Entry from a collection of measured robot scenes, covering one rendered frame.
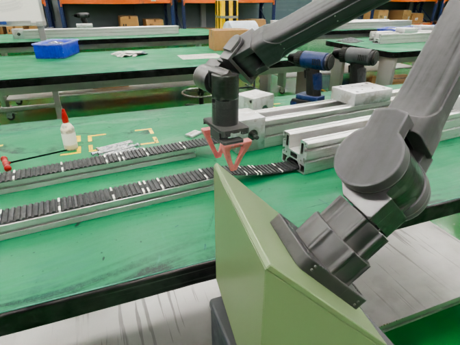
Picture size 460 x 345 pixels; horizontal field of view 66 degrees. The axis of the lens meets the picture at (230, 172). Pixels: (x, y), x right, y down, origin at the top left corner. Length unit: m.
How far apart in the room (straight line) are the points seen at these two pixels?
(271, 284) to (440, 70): 0.31
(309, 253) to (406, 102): 0.21
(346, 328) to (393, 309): 1.01
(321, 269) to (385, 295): 1.07
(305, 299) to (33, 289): 0.43
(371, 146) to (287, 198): 0.40
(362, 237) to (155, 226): 0.42
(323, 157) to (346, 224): 0.53
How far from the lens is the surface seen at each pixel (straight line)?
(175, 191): 0.77
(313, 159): 0.90
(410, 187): 0.42
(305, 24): 0.69
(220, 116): 0.74
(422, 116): 0.44
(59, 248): 0.70
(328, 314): 0.37
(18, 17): 3.61
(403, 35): 3.86
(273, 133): 1.03
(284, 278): 0.32
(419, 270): 1.61
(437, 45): 0.51
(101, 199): 0.75
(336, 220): 0.41
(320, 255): 0.40
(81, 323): 1.34
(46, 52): 2.89
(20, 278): 0.66
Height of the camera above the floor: 1.18
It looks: 27 degrees down
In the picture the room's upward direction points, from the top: straight up
